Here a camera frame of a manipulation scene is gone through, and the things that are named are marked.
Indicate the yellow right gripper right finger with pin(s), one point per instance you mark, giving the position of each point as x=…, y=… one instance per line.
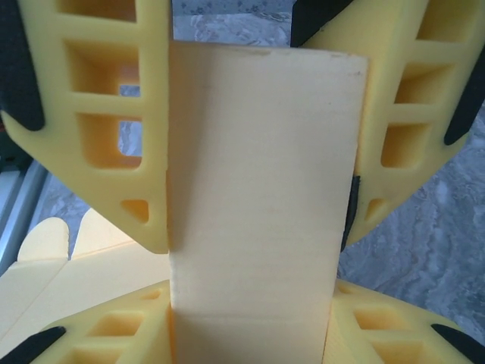
x=348, y=341

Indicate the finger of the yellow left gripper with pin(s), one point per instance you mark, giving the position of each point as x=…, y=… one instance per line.
x=102, y=30
x=382, y=182

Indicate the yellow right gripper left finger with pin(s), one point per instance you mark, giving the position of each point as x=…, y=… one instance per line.
x=151, y=341

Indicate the yellow paper box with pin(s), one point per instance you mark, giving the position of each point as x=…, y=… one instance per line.
x=261, y=170

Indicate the aluminium frame cross rail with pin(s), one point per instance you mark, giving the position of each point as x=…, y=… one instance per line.
x=19, y=212

